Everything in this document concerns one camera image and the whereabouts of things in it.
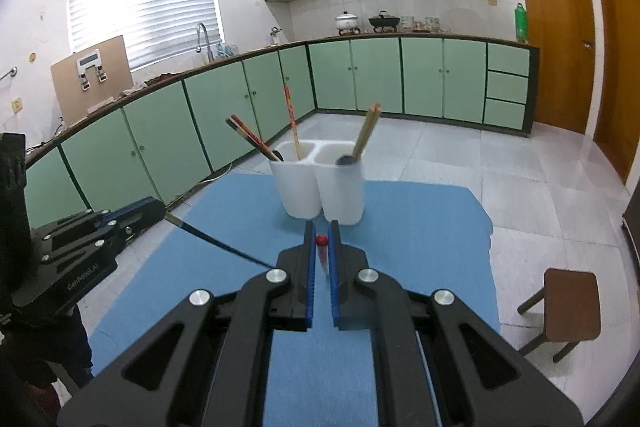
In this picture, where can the black chopstick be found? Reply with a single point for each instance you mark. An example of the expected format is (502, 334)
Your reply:
(220, 242)

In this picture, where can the row of glass jars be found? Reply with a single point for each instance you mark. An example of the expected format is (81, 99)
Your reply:
(427, 24)

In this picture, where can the green base cabinet run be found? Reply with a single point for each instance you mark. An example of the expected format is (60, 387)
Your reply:
(375, 77)

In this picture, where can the bottles beside faucet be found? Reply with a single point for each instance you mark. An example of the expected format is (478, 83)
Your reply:
(226, 52)

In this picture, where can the white clip device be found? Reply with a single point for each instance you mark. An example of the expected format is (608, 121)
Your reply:
(91, 62)

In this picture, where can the green bottle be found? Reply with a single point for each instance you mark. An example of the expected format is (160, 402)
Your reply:
(521, 22)

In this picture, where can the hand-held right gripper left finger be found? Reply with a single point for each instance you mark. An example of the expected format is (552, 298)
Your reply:
(311, 279)

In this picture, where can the wooden door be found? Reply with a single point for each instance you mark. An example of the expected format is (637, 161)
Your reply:
(620, 72)
(555, 37)

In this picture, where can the dark spoon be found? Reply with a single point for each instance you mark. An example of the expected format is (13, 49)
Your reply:
(344, 160)

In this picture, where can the white pot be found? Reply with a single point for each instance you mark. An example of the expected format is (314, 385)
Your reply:
(347, 23)

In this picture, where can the red patterned wooden chopstick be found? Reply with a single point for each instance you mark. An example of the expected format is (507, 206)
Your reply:
(291, 122)

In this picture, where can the yellowed wall switch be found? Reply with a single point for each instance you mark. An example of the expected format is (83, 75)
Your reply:
(16, 105)

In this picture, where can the red-tipped chopstick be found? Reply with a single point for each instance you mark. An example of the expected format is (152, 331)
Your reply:
(321, 241)

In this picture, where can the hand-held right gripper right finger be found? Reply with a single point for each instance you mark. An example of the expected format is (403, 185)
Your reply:
(334, 287)

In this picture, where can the black wok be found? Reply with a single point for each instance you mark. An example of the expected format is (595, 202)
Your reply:
(384, 22)

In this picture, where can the small metal kettle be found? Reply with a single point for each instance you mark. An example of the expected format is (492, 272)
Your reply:
(274, 37)

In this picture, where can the white twin utensil holder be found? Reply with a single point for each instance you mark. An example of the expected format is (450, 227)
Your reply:
(320, 192)

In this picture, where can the brown board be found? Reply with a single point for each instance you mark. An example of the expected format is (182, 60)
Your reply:
(67, 97)

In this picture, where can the blue table mat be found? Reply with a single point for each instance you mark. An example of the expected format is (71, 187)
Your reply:
(425, 247)

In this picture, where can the metal faucet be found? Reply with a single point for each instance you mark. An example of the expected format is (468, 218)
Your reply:
(202, 37)

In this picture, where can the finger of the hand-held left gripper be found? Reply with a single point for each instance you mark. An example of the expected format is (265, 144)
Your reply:
(140, 212)
(100, 247)

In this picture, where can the brown wooden stool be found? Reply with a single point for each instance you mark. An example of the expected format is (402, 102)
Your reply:
(572, 307)

